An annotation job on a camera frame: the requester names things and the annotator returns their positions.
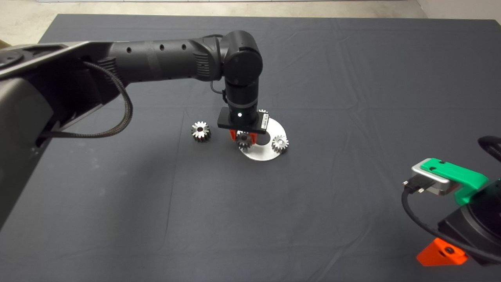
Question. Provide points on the silver right camera box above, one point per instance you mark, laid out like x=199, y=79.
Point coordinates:
x=443, y=187

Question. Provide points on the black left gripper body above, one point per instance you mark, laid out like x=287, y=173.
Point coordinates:
x=246, y=121

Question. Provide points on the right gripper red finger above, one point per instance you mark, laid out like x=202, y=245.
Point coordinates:
x=434, y=256

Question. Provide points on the green right camera mount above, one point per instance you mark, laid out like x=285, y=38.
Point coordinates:
x=455, y=173

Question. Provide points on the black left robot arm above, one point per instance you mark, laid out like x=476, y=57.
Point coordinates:
x=164, y=60

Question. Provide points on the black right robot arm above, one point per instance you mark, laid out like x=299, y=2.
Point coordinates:
x=487, y=140

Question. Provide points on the large steel gear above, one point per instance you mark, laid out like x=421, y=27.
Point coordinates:
x=200, y=131

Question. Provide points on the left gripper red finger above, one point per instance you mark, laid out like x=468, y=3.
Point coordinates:
x=254, y=138
x=233, y=135

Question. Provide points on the dark grey table cloth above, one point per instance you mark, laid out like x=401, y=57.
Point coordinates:
x=313, y=215

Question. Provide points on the round metal plate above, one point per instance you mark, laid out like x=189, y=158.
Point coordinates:
x=262, y=154

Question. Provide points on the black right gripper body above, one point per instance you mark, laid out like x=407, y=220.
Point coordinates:
x=479, y=231

